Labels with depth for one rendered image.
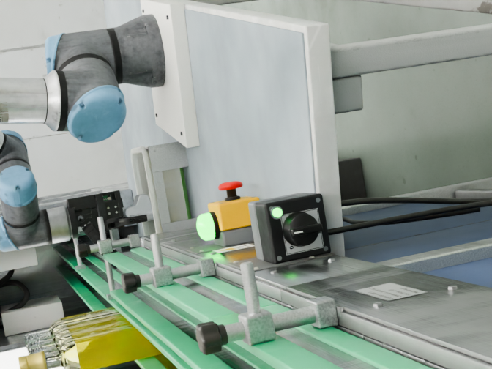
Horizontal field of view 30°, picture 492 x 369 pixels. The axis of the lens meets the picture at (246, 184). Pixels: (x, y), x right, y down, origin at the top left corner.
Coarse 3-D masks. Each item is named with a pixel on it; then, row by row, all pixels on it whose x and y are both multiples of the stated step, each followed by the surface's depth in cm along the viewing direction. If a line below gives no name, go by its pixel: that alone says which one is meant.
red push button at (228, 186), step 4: (220, 184) 148; (224, 184) 147; (228, 184) 147; (232, 184) 146; (236, 184) 147; (240, 184) 147; (220, 188) 147; (224, 188) 147; (228, 188) 146; (232, 188) 147; (228, 192) 148; (232, 192) 148; (228, 196) 148; (232, 196) 148
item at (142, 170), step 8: (136, 152) 199; (144, 152) 191; (136, 160) 206; (144, 160) 191; (136, 168) 206; (144, 168) 207; (136, 176) 207; (144, 176) 207; (152, 176) 192; (136, 184) 207; (144, 184) 207; (152, 184) 191; (144, 192) 207; (152, 192) 191; (152, 200) 191; (152, 208) 191; (144, 224) 207; (152, 224) 207; (160, 224) 193; (144, 232) 207; (152, 232) 207; (160, 232) 192
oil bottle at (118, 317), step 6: (102, 318) 172; (108, 318) 171; (114, 318) 170; (120, 318) 170; (72, 324) 171; (78, 324) 170; (84, 324) 169; (90, 324) 169; (96, 324) 169; (60, 330) 168; (66, 330) 167; (72, 330) 167; (54, 336) 169; (54, 342) 168
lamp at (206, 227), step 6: (204, 216) 146; (210, 216) 146; (216, 216) 146; (198, 222) 146; (204, 222) 145; (210, 222) 145; (216, 222) 146; (198, 228) 146; (204, 228) 145; (210, 228) 145; (216, 228) 146; (204, 234) 146; (210, 234) 146; (216, 234) 146
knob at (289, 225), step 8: (288, 216) 117; (296, 216) 116; (304, 216) 116; (312, 216) 116; (288, 224) 116; (296, 224) 115; (304, 224) 116; (312, 224) 116; (320, 224) 115; (288, 232) 115; (296, 232) 114; (304, 232) 114; (312, 232) 115; (288, 240) 117; (296, 240) 115; (304, 240) 116; (312, 240) 116
